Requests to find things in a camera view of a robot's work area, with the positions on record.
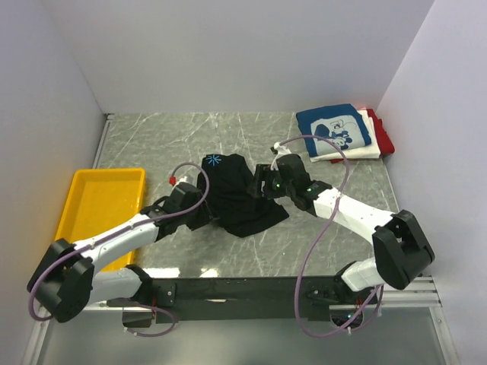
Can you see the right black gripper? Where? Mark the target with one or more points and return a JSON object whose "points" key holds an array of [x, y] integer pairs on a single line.
{"points": [[265, 172]]}

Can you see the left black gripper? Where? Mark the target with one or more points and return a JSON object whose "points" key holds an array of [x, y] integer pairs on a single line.
{"points": [[205, 217]]}

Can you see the black t-shirt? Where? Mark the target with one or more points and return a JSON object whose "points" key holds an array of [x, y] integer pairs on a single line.
{"points": [[235, 209]]}

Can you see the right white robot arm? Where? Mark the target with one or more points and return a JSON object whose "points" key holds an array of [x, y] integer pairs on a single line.
{"points": [[401, 249]]}

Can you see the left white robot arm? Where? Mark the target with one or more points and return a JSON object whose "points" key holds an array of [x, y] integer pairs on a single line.
{"points": [[71, 276]]}

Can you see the yellow plastic tray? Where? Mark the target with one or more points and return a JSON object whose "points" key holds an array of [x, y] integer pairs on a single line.
{"points": [[99, 200]]}

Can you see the folded blue printed t-shirt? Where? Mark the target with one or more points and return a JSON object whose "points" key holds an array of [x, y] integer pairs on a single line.
{"points": [[341, 124]]}

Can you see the black base beam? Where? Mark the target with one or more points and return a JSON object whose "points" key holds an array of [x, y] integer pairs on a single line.
{"points": [[191, 299]]}

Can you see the folded white t-shirt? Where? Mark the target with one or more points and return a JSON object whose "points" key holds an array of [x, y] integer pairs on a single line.
{"points": [[371, 151]]}

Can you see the folded red t-shirt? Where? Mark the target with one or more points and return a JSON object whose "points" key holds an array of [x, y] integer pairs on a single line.
{"points": [[385, 144]]}

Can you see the aluminium rail frame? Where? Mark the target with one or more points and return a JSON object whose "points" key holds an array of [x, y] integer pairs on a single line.
{"points": [[409, 328]]}

